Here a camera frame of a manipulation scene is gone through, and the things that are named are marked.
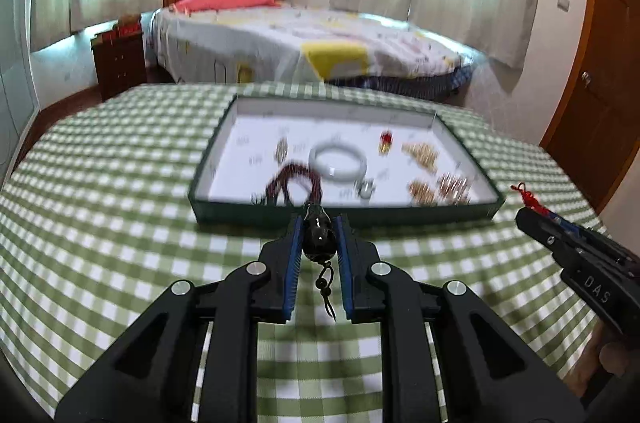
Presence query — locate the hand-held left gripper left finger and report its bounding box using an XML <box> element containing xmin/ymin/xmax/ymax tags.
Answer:
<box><xmin>54</xmin><ymin>213</ymin><xmax>306</xmax><ymax>423</ymax></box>

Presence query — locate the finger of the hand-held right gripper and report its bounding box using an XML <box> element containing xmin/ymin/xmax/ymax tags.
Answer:
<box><xmin>515</xmin><ymin>206</ymin><xmax>563</xmax><ymax>256</ymax></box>
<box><xmin>539</xmin><ymin>208</ymin><xmax>583</xmax><ymax>236</ymax></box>

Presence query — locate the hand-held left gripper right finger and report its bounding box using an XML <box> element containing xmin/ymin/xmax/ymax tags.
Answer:
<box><xmin>334</xmin><ymin>213</ymin><xmax>586</xmax><ymax>423</ymax></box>

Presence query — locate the red knot gold coin charm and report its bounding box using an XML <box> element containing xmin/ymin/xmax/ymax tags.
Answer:
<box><xmin>511</xmin><ymin>183</ymin><xmax>547</xmax><ymax>211</ymax></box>

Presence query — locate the dark bead necklace black pendant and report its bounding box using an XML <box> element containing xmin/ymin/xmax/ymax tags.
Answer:
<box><xmin>300</xmin><ymin>199</ymin><xmax>342</xmax><ymax>325</ymax></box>

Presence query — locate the dark green jewelry tray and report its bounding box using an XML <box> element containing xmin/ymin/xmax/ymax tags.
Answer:
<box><xmin>187</xmin><ymin>95</ymin><xmax>506</xmax><ymax>228</ymax></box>

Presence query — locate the white jade bangle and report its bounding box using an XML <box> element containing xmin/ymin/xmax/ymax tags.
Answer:
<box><xmin>309</xmin><ymin>143</ymin><xmax>370</xmax><ymax>180</ymax></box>

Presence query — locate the pearl necklace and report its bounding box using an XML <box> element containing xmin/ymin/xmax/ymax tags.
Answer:
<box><xmin>402</xmin><ymin>142</ymin><xmax>442</xmax><ymax>167</ymax></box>

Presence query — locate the person's right hand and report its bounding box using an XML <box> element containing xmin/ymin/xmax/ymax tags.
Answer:
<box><xmin>598</xmin><ymin>341</ymin><xmax>629</xmax><ymax>379</ymax></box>

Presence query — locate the gold crystal brooch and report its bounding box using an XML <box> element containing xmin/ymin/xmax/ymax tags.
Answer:
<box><xmin>437</xmin><ymin>173</ymin><xmax>472</xmax><ymax>204</ymax></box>

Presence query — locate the wooden door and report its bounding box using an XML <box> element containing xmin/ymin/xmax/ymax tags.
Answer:
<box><xmin>540</xmin><ymin>0</ymin><xmax>640</xmax><ymax>216</ymax></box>

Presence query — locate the green checkered tablecloth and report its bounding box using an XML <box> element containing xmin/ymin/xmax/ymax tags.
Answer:
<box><xmin>0</xmin><ymin>80</ymin><xmax>640</xmax><ymax>423</ymax></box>

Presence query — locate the bed with patterned cover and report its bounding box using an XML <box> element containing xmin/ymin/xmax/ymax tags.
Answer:
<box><xmin>150</xmin><ymin>3</ymin><xmax>476</xmax><ymax>87</ymax></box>

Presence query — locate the wooden nightstand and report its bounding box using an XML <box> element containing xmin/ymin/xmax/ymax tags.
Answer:
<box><xmin>91</xmin><ymin>30</ymin><xmax>148</xmax><ymax>102</ymax></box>

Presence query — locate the pink pillow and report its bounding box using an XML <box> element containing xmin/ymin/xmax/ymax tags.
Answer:
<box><xmin>172</xmin><ymin>0</ymin><xmax>291</xmax><ymax>14</ymax></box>

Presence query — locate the red box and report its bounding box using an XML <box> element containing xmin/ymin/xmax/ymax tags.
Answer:
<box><xmin>116</xmin><ymin>17</ymin><xmax>144</xmax><ymax>38</ymax></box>

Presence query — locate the white wardrobe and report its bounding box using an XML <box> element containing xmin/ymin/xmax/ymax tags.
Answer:
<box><xmin>0</xmin><ymin>0</ymin><xmax>41</xmax><ymax>184</ymax></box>

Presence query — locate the dark red bead bracelet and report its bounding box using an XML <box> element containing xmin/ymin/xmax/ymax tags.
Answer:
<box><xmin>264</xmin><ymin>160</ymin><xmax>323</xmax><ymax>204</ymax></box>

